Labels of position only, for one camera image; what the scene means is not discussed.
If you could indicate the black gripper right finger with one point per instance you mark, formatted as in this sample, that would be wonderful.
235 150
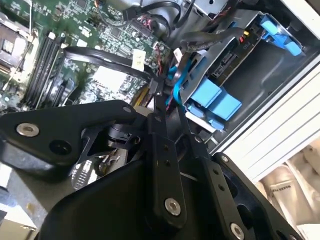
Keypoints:
220 185

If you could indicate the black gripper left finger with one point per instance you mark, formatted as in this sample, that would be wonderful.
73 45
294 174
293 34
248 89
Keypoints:
62 120

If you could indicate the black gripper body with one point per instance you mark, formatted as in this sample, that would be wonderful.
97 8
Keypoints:
112 212

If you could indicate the hard disk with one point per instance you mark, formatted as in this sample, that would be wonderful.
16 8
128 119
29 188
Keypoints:
212 97

